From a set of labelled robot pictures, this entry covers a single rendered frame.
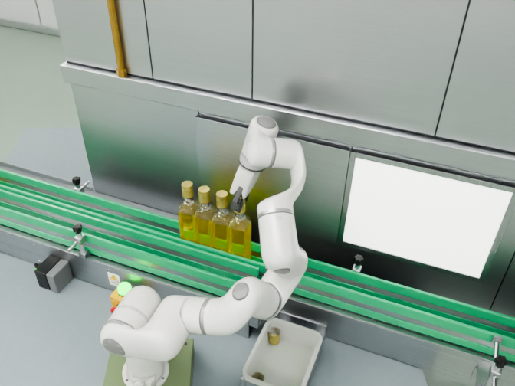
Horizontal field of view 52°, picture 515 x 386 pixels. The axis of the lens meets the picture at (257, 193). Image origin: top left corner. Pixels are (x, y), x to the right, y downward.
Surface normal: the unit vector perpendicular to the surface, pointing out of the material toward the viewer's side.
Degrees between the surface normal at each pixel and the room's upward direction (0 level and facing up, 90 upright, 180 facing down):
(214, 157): 90
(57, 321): 0
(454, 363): 90
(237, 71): 90
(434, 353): 90
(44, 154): 0
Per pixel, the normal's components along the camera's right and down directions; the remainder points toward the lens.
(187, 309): -0.34, -0.51
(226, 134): -0.37, 0.57
